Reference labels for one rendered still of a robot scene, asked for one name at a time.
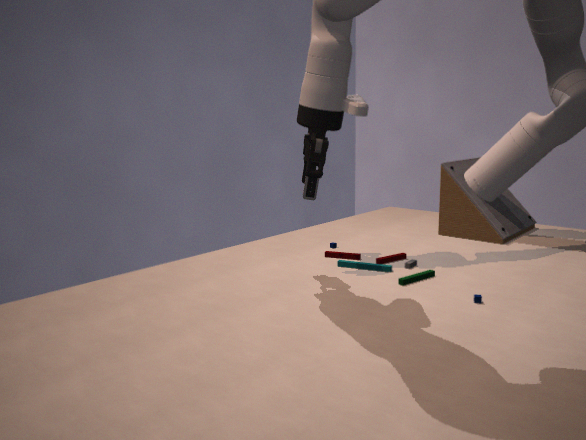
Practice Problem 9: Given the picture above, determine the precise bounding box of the turquoise rod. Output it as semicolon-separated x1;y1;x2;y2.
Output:
337;260;392;272

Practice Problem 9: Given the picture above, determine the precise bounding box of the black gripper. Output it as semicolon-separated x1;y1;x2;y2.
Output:
297;104;344;200

